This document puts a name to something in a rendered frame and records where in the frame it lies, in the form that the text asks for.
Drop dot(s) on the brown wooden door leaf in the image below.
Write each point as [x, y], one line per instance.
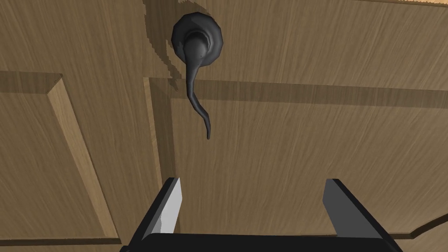
[280, 150]

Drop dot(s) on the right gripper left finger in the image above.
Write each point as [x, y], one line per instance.
[169, 210]

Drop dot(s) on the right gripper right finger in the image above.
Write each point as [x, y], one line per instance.
[344, 213]

